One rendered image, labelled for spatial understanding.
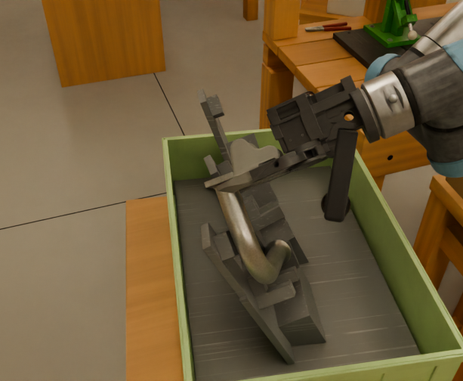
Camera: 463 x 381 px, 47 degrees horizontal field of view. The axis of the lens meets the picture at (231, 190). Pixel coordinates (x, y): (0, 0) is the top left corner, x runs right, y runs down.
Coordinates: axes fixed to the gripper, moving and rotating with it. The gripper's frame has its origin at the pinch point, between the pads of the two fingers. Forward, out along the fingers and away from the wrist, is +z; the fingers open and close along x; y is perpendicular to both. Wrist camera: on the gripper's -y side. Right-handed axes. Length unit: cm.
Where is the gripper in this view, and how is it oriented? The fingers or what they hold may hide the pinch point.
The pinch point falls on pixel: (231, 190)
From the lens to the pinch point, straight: 69.7
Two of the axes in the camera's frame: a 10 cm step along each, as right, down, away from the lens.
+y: -3.7, -9.2, 0.9
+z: -9.0, 3.8, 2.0
